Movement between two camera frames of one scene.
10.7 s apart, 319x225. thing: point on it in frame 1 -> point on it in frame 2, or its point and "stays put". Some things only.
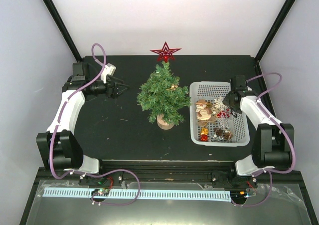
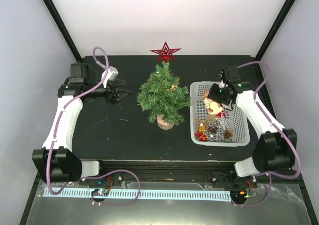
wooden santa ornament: [204, 111] -> [213, 108]
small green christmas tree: [162, 96] stays put
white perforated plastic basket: [212, 123] stays put
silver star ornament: [223, 121] stays put
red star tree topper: [166, 53] stays put
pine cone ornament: [222, 135] -> [212, 129]
